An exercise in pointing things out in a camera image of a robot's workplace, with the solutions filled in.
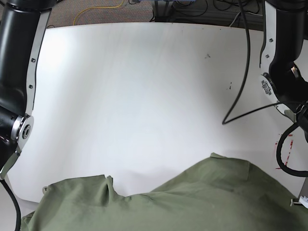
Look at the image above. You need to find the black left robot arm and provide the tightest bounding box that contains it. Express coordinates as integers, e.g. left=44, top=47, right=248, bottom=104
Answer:
left=222, top=0, right=308, bottom=178

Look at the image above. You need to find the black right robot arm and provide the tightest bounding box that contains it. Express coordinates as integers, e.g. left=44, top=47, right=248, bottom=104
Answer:
left=0, top=0, right=57, bottom=231

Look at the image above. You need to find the green T-shirt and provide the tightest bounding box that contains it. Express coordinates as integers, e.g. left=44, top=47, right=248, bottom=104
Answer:
left=21, top=154, right=308, bottom=231

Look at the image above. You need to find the yellow cable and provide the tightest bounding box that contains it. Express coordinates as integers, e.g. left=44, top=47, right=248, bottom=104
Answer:
left=73, top=0, right=126, bottom=26

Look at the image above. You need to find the red tape rectangle marking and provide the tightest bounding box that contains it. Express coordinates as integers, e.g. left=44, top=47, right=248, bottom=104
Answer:
left=272, top=134, right=295, bottom=170

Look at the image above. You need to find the left grey table grommet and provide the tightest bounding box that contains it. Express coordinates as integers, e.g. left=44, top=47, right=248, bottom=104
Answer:
left=42, top=186, right=48, bottom=194

